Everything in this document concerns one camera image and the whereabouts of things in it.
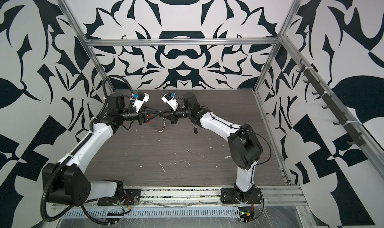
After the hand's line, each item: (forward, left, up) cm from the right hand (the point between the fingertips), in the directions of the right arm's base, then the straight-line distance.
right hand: (161, 113), depth 78 cm
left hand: (0, +1, +4) cm, 4 cm away
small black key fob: (+4, -17, -24) cm, 30 cm away
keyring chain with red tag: (0, +5, -17) cm, 18 cm away
